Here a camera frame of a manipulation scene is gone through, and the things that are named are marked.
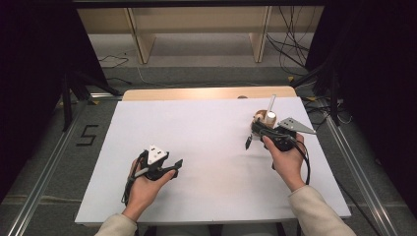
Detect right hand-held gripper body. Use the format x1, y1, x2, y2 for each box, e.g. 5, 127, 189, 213
260, 116, 318, 152

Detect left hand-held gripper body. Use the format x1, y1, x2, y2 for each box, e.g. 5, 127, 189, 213
138, 145, 172, 181

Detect white stick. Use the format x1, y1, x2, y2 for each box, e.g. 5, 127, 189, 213
267, 93, 277, 114

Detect person's left hand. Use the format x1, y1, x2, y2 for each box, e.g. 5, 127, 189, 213
122, 158, 177, 222

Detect person's right hand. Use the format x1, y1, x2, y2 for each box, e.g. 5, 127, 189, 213
261, 132, 309, 194

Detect black metal stand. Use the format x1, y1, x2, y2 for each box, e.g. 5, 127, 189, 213
289, 60, 342, 127
61, 68, 123, 132

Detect wooden table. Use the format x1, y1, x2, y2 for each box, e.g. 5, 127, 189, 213
121, 86, 298, 102

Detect black curtain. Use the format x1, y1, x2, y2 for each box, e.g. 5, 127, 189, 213
0, 0, 107, 201
304, 0, 417, 207

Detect beige wooden shelf unit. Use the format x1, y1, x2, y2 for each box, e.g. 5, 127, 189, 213
77, 6, 326, 65

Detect black overhead bar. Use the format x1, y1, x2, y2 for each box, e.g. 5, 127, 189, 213
72, 0, 328, 8

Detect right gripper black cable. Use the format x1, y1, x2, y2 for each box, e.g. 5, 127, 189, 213
259, 127, 312, 186

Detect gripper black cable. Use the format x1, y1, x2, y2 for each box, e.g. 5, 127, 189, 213
259, 127, 312, 186
121, 149, 149, 207

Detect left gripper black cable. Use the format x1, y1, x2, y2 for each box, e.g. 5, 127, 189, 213
121, 149, 149, 207

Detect metal floor rail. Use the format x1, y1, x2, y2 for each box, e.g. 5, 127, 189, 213
6, 97, 91, 236
323, 116, 401, 236

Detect short black floor cable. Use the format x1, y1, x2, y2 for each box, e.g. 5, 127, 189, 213
106, 77, 132, 86

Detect bundle of black cables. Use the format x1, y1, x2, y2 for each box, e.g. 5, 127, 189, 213
265, 5, 318, 77

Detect thin black floor cable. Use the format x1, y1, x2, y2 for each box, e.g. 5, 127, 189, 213
97, 54, 130, 69

